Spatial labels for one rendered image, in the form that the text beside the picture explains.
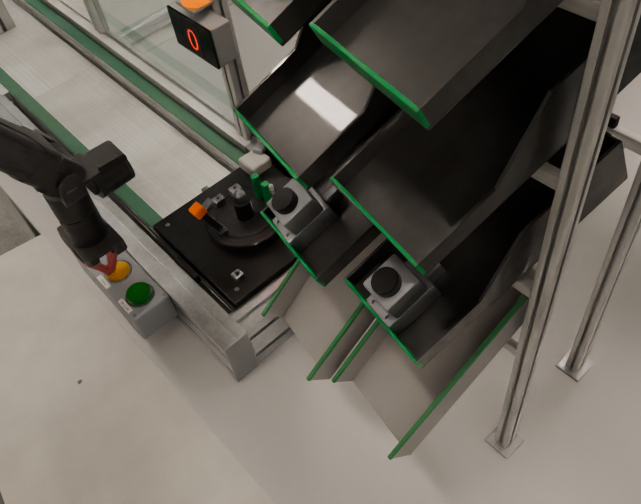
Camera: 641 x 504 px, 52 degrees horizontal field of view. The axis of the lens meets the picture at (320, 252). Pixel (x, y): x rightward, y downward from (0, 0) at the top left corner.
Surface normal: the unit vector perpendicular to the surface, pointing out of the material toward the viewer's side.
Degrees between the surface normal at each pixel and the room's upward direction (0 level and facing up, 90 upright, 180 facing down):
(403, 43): 25
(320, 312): 45
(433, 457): 0
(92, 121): 0
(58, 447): 0
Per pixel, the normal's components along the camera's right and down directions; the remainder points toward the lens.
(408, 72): -0.45, -0.37
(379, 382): -0.67, -0.11
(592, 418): -0.11, -0.62
